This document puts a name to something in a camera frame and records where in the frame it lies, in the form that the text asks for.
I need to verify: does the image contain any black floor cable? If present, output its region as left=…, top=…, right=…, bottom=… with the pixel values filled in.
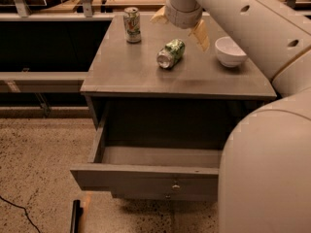
left=0, top=194, right=43, bottom=233

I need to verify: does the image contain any round metal drawer knob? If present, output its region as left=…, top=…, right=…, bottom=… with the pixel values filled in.
left=171, top=181, right=181, bottom=191

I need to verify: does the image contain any black bar on floor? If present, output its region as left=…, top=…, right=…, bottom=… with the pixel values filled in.
left=70, top=200, right=82, bottom=233

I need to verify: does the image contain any open grey top drawer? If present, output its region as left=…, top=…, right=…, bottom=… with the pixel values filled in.
left=69, top=105, right=225, bottom=199

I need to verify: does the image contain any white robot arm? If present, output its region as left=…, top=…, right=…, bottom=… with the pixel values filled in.
left=154, top=0, right=311, bottom=233

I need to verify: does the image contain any grey wooden drawer cabinet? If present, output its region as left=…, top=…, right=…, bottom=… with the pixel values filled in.
left=80, top=14, right=278, bottom=150

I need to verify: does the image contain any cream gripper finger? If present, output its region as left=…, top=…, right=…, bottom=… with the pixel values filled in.
left=150, top=7, right=168, bottom=24
left=189, top=19, right=210, bottom=51

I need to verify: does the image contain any crushed green soda can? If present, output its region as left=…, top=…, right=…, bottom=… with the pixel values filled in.
left=156, top=39, right=186, bottom=69

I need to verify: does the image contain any white ceramic bowl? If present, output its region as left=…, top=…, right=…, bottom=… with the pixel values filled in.
left=215, top=36, right=248, bottom=68

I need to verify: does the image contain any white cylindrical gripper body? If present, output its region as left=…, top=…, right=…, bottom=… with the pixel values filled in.
left=164, top=0, right=203, bottom=29

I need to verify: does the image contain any upright white green soda can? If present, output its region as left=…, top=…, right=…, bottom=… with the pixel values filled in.
left=123, top=7, right=141, bottom=43

